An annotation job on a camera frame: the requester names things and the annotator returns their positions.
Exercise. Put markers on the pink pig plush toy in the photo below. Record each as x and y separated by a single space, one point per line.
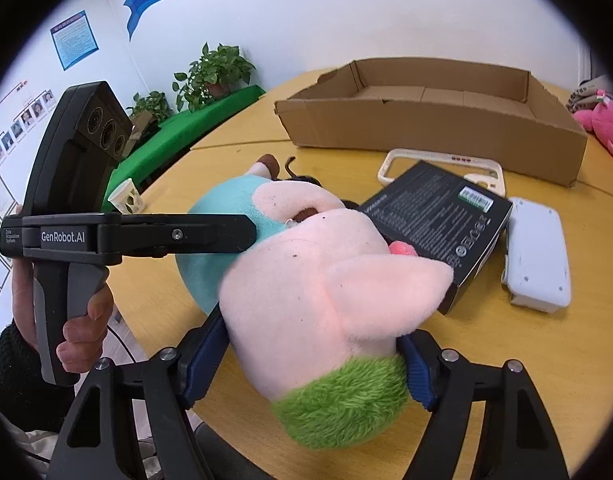
306 285

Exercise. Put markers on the white plastic handheld device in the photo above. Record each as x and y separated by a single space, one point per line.
536 255

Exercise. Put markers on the blue framed wall notice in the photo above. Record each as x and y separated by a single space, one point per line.
74 40

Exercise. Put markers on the black cardboard product box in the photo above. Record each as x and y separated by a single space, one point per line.
436 220

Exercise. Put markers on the white phone case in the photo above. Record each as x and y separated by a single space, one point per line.
384 167

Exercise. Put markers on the black sunglasses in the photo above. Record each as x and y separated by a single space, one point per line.
306 178

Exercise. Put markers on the large potted green plant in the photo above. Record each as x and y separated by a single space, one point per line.
216 67

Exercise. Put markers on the green covered bench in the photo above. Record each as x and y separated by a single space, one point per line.
186 125

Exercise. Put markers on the person's left forearm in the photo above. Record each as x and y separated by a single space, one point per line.
31 385

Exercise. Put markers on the beige printed cloth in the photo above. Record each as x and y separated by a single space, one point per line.
586 92

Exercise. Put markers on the printed paper cup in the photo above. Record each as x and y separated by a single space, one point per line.
126 200

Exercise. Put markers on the person's left hand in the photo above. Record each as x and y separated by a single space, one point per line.
81 345

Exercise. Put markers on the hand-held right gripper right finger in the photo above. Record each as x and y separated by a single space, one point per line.
419 376

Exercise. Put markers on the small potted green plant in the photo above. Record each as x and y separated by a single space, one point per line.
151 105

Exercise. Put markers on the brown cardboard box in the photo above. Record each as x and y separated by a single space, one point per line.
336 120

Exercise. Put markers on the row of wall portrait photos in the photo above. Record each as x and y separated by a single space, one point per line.
21 125

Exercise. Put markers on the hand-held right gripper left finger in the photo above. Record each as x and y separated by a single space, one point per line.
206 357

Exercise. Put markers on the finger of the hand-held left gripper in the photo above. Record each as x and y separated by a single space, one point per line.
196 235

